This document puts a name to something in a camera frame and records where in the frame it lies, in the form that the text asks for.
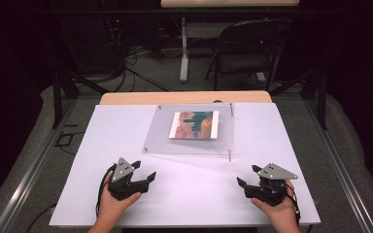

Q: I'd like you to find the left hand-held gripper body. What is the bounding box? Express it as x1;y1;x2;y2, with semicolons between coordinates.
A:
108;156;151;202

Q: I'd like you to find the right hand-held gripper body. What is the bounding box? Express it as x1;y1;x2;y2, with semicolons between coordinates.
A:
244;162;299;208

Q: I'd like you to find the clear acrylic picture frame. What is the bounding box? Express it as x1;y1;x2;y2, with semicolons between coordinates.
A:
141;102;236;162

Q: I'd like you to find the colourful painting print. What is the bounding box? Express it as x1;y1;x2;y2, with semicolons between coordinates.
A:
168;110;220;141

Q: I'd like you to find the person's left hand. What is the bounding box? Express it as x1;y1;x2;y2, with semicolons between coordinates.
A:
96;172;143;225

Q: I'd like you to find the person's right hand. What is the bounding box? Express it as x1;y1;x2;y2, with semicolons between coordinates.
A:
251;180;301;226

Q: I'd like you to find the white board sheet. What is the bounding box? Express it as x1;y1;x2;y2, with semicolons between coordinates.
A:
49;102;322;228

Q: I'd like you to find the light wooden table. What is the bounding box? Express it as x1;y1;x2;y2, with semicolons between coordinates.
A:
98;89;273;106

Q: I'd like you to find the black metal stand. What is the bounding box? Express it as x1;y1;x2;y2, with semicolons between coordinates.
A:
51;18;110;130
269;68;328;131

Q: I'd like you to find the black folding chair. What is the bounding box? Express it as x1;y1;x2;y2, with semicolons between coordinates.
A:
204;17;293;92

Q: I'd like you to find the white desk leg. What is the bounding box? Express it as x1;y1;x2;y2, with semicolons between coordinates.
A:
179;17;190;83

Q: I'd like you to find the black equipment rack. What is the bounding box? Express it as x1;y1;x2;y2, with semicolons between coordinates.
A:
101;0;163;71

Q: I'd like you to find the pale background desk top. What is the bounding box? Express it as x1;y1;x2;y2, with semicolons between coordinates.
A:
159;0;301;9

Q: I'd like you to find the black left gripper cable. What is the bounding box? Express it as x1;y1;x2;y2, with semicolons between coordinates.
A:
94;163;118;218

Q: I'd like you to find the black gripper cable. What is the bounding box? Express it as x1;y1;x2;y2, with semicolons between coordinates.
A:
94;163;118;218
283;183;303;226

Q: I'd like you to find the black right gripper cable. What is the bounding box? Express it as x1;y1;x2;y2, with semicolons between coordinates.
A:
283;183;303;226

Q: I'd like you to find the aluminium floor rail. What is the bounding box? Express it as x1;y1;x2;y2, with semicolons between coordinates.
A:
0;96;80;233
303;96;373;233

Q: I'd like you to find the black square floor bracket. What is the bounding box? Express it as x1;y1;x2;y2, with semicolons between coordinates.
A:
53;130;85;149

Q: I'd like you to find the black floor cable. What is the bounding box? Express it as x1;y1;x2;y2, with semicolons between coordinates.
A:
24;202;58;233

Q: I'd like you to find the tangle of floor cables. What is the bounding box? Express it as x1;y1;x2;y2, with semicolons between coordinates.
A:
109;44;173;93

